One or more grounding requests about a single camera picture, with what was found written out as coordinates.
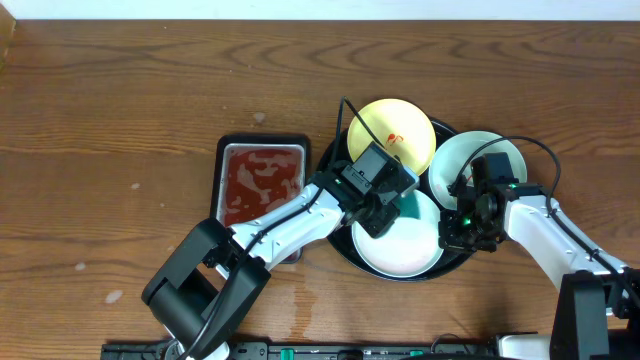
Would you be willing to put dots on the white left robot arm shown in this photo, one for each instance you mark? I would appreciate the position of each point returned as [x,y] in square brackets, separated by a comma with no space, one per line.
[207,286]

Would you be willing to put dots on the light blue plate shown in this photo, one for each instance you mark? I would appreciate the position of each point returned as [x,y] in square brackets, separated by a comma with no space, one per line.
[407,248]

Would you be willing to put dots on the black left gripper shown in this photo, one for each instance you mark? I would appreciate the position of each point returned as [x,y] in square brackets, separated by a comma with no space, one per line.
[381,223]

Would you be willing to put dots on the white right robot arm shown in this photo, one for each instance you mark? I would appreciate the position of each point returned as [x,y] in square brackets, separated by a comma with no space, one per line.
[597,311]

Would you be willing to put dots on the black rectangular wash tray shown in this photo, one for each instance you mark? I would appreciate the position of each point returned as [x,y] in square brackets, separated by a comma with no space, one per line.
[256,173]

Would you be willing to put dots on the green scrubbing sponge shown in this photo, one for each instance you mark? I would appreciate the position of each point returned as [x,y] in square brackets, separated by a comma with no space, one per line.
[416,205]

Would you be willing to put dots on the pale green plate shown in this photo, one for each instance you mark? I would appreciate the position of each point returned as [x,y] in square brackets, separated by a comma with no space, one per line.
[452,154]

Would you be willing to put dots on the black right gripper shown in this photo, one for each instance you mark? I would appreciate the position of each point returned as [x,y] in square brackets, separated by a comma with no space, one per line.
[449,238]

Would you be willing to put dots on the round black serving tray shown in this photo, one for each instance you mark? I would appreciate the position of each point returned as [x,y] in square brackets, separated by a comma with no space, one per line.
[342,240]

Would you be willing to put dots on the yellow plate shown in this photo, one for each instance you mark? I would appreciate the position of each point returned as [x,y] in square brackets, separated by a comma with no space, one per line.
[404,130]

